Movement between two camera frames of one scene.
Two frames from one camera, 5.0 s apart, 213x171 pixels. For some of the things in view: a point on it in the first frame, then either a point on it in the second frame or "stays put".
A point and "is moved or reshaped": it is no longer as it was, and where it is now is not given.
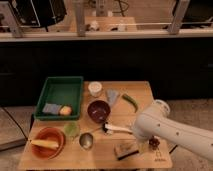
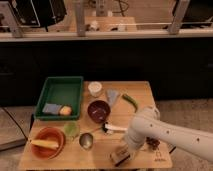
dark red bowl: [98, 111] stays put
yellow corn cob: [44, 143] stays put
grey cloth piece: [111, 95] stays put
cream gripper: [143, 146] -> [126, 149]
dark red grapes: [154, 143] stays put
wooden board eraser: [124, 150] is moved or reshaped
